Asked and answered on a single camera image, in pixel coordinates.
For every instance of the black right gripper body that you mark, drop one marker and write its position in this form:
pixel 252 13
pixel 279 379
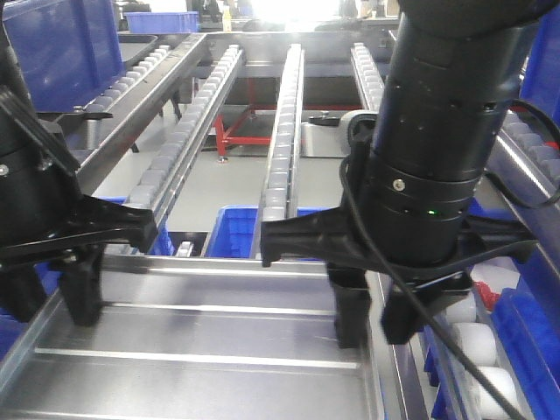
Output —
pixel 330 236

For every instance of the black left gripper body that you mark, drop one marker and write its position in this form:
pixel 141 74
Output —
pixel 91 221

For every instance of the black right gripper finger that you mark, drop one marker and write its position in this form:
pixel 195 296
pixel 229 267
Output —
pixel 400 320
pixel 352 301

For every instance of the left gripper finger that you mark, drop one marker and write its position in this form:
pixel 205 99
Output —
pixel 80 283

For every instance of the silver ribbed tray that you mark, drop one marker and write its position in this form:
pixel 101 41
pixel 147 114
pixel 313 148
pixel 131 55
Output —
pixel 198 339

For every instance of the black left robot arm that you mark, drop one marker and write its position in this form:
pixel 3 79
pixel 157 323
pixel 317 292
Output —
pixel 45 217

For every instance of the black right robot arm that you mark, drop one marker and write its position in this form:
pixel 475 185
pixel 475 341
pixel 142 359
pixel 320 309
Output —
pixel 453 75

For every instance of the blue bin lower shelf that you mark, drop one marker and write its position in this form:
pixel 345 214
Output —
pixel 233 232

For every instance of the white roller track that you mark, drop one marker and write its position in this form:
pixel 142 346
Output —
pixel 279 197
pixel 368 81
pixel 105 101
pixel 168 170

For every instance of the blue bin upper left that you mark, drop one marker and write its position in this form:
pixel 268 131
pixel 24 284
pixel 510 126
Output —
pixel 68 50

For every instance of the distant blue crate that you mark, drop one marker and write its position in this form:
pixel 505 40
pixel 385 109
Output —
pixel 163 22

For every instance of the yellow bottle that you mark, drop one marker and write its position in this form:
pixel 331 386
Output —
pixel 227 20

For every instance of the large blue bin right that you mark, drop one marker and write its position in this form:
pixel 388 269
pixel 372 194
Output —
pixel 541 81

